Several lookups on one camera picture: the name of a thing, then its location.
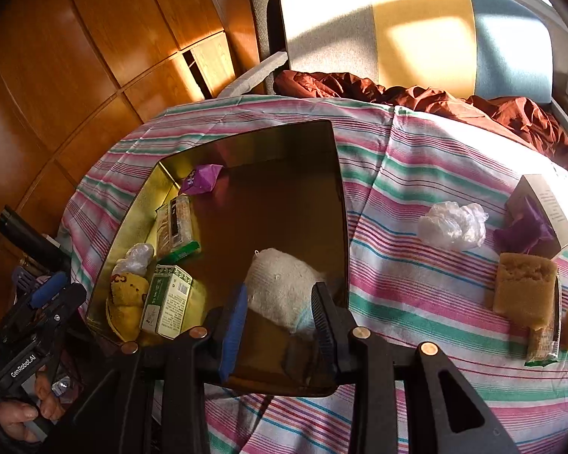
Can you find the purple packet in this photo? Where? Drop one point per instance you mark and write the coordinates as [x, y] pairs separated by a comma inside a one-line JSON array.
[[201, 177], [520, 234]]

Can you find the white yellow blue headboard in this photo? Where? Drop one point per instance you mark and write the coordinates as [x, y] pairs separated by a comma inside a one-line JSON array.
[[407, 28]]

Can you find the green snack packet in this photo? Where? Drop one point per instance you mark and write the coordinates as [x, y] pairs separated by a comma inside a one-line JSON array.
[[177, 227], [542, 347]]

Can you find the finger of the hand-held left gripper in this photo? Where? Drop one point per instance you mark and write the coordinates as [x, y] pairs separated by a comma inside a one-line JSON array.
[[21, 278], [49, 289]]

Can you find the large yellow sponge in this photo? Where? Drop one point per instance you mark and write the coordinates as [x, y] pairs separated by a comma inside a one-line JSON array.
[[525, 288]]

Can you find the wooden wardrobe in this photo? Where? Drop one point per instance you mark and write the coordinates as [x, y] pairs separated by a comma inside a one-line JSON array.
[[75, 56]]

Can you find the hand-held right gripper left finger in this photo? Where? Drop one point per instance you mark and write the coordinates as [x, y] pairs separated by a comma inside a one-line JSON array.
[[232, 335]]

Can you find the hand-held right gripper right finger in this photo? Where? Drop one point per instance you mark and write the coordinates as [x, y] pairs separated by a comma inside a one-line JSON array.
[[329, 335]]

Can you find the person's left hand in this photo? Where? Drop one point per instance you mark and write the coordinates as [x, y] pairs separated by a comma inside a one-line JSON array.
[[16, 418]]

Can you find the grey carton box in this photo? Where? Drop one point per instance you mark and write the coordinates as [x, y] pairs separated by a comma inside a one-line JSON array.
[[544, 203]]

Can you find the yellow knitted toy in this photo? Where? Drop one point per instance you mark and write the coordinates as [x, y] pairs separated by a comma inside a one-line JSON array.
[[125, 302]]

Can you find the grey bed frame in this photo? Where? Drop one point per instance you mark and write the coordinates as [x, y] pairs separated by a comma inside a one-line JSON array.
[[255, 75]]

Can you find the gold tin box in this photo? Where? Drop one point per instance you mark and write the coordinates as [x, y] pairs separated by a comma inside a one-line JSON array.
[[274, 198]]

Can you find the clear plastic bag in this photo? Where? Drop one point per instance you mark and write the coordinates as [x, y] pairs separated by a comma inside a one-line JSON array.
[[137, 257], [449, 227]]

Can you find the brown blanket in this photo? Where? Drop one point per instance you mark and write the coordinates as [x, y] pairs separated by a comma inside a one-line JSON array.
[[501, 104]]

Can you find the green box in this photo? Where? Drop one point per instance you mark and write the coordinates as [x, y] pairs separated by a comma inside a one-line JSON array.
[[165, 300]]

